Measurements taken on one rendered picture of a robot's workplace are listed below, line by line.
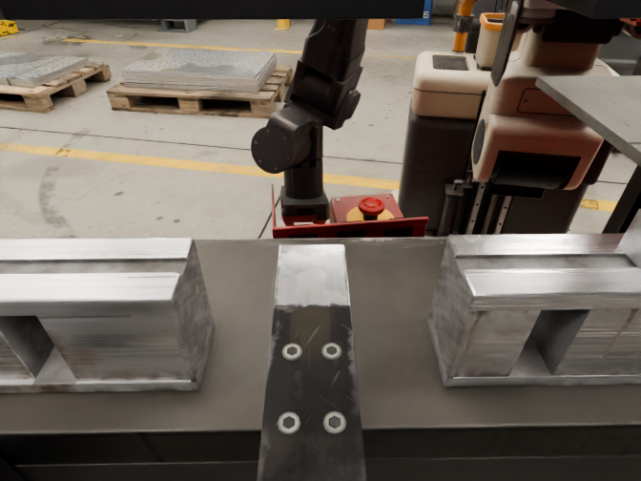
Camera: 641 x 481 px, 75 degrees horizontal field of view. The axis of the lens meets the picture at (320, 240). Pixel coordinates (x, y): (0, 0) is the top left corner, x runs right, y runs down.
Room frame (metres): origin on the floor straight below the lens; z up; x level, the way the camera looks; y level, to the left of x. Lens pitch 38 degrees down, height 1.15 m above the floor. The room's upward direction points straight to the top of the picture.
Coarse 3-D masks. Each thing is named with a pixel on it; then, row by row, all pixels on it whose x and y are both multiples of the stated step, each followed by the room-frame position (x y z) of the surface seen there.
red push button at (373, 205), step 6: (366, 198) 0.53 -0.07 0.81; (372, 198) 0.53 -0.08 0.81; (360, 204) 0.51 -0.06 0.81; (366, 204) 0.51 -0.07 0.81; (372, 204) 0.51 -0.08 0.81; (378, 204) 0.51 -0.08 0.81; (360, 210) 0.50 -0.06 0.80; (366, 210) 0.50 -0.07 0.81; (372, 210) 0.50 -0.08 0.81; (378, 210) 0.50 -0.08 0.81; (366, 216) 0.51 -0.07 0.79; (372, 216) 0.50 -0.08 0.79
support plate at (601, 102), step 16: (544, 80) 0.47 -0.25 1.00; (560, 80) 0.46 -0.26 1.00; (576, 80) 0.46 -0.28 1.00; (592, 80) 0.46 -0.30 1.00; (608, 80) 0.46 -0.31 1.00; (624, 80) 0.46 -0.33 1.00; (640, 80) 0.46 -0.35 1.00; (560, 96) 0.42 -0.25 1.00; (576, 96) 0.41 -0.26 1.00; (592, 96) 0.41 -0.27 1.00; (608, 96) 0.41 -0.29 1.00; (624, 96) 0.41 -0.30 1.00; (640, 96) 0.41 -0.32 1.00; (576, 112) 0.39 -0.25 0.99; (592, 112) 0.37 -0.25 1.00; (608, 112) 0.37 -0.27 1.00; (624, 112) 0.37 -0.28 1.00; (640, 112) 0.37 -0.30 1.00; (592, 128) 0.36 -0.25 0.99; (608, 128) 0.34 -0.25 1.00; (624, 128) 0.34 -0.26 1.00; (640, 128) 0.34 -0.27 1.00; (624, 144) 0.31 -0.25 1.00; (640, 144) 0.31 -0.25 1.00; (640, 160) 0.29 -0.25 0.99
